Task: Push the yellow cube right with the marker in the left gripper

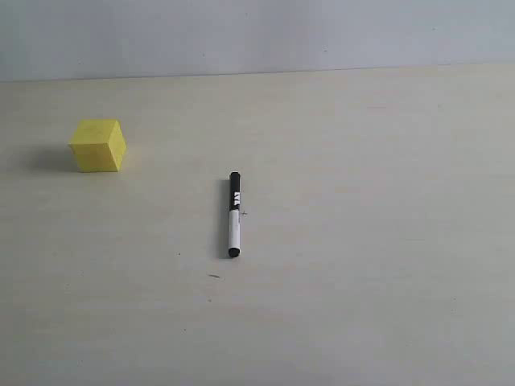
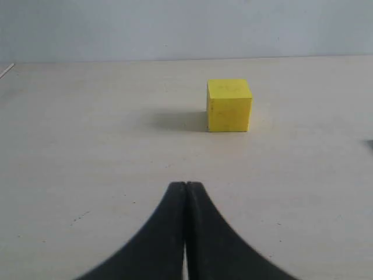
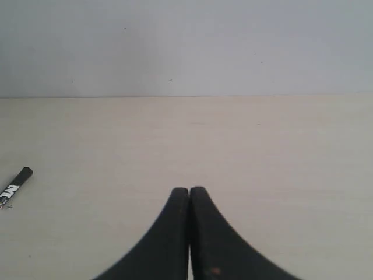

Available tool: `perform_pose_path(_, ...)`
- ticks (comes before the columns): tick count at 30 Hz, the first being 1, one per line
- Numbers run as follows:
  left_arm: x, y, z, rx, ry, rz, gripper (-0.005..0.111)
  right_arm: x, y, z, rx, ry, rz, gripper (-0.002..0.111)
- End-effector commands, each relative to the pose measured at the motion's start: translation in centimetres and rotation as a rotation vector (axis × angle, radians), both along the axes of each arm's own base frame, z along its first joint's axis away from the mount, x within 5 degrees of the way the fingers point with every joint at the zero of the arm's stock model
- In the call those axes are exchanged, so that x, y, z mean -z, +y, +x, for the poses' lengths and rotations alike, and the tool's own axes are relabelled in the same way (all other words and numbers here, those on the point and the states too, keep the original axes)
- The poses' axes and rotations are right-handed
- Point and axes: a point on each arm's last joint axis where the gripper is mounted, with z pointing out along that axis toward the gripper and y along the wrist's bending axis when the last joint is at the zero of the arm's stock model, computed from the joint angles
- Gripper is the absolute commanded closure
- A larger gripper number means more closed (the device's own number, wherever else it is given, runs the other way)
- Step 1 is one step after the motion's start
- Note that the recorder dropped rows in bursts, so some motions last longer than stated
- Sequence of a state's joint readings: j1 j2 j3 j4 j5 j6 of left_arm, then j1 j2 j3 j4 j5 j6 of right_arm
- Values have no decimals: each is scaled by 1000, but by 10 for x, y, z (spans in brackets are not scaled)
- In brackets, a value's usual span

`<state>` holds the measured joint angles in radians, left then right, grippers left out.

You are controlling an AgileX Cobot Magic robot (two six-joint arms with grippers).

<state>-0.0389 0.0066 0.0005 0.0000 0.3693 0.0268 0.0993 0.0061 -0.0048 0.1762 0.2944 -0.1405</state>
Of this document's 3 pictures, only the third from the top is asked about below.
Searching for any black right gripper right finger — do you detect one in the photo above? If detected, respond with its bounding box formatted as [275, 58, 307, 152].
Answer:
[189, 187, 297, 279]

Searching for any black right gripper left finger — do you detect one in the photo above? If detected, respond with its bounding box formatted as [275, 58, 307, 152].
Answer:
[97, 187, 189, 280]

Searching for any black and white marker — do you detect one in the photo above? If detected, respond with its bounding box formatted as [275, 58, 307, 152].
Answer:
[1, 167, 33, 209]

